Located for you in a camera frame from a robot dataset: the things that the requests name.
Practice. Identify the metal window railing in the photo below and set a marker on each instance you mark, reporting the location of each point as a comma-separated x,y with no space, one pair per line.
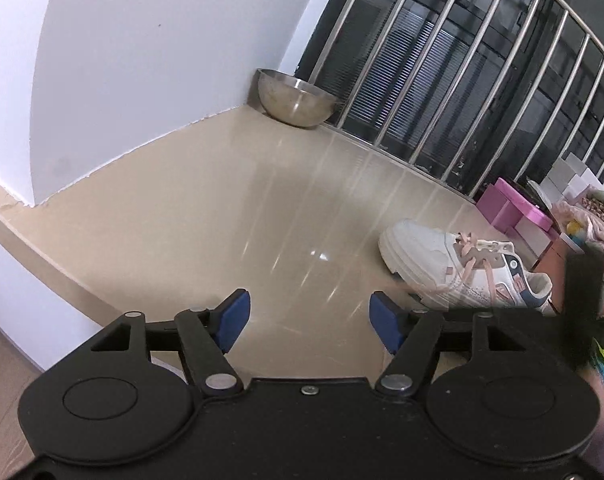
566,10

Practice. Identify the stack of white boxes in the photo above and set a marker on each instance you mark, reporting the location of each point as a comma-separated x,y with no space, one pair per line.
574,180

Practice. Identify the white sneaker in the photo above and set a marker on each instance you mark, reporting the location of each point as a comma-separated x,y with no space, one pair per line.
422,255

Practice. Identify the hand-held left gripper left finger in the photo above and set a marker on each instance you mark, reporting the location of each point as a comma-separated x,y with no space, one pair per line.
234,317

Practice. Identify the dark window with blinds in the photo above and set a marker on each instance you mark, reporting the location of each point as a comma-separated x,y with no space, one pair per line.
430,85

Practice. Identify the flat pink box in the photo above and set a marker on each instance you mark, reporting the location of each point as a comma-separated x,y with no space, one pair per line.
529,210

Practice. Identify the pile of folded blankets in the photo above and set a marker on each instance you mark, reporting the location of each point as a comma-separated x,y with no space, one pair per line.
602,220

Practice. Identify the pale white box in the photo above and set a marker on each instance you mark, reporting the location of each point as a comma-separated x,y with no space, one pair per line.
534,240

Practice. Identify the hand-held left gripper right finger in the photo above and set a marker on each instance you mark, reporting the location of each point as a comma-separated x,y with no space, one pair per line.
384,325

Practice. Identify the brown cardboard box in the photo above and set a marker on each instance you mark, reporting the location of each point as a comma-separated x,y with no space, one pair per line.
554,270

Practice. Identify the small pink box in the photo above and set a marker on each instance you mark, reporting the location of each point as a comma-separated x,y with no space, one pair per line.
497,210

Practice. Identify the pink shoelace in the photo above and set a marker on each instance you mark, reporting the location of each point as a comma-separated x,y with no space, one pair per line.
469,265

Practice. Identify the stainless steel bowl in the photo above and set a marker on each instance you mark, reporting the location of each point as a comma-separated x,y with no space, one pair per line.
294,102

